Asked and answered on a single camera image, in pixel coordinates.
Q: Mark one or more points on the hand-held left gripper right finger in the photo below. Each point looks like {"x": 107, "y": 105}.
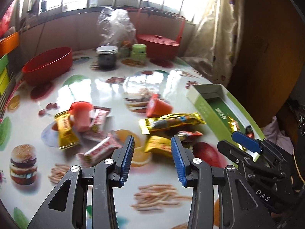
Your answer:
{"x": 177, "y": 162}

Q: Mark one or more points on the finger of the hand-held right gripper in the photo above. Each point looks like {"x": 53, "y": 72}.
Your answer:
{"x": 228, "y": 149}
{"x": 245, "y": 142}

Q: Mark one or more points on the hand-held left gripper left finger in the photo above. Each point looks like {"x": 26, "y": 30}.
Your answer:
{"x": 127, "y": 157}

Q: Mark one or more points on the dark red snack packet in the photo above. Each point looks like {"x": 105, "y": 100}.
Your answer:
{"x": 249, "y": 130}

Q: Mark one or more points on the yellow snack packet red print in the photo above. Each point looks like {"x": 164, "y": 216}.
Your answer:
{"x": 68, "y": 134}
{"x": 157, "y": 145}

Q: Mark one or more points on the pink white wafer packet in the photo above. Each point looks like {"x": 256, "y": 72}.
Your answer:
{"x": 100, "y": 151}
{"x": 100, "y": 116}
{"x": 95, "y": 134}

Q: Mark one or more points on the green cardboard box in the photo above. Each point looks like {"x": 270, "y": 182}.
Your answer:
{"x": 205, "y": 107}

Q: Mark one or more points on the red jelly cup with label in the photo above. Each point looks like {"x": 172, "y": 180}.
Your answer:
{"x": 158, "y": 108}

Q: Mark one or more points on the pink jelly cup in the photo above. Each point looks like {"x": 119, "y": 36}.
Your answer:
{"x": 81, "y": 119}

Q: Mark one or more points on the gold emblem snack packet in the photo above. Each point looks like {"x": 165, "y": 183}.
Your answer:
{"x": 62, "y": 115}

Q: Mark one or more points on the lilac bedsheet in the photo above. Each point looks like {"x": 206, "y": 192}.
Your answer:
{"x": 274, "y": 128}

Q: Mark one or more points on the food print tablecloth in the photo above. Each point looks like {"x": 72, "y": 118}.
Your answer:
{"x": 95, "y": 88}

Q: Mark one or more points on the wooden wardrobe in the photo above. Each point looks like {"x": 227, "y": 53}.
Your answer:
{"x": 262, "y": 52}

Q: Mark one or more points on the dark jar with clear lid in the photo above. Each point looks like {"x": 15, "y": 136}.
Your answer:
{"x": 107, "y": 59}

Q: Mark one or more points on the cream printed curtain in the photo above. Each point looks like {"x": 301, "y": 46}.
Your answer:
{"x": 214, "y": 40}

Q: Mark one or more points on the red oval basin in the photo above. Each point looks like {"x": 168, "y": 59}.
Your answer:
{"x": 47, "y": 66}

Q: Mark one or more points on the clear plastic bag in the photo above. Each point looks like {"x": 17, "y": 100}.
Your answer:
{"x": 114, "y": 28}

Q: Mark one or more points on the striped paper bag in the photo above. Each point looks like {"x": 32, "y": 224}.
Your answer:
{"x": 7, "y": 105}

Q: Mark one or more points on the yellow-green storage box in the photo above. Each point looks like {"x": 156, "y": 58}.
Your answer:
{"x": 4, "y": 82}

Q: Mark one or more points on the green storage box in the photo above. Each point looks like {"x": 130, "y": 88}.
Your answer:
{"x": 4, "y": 63}

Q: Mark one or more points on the orange storage box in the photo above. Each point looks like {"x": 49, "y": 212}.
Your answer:
{"x": 9, "y": 43}

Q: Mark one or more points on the red patterned cloth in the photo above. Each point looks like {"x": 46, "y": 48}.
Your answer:
{"x": 6, "y": 19}

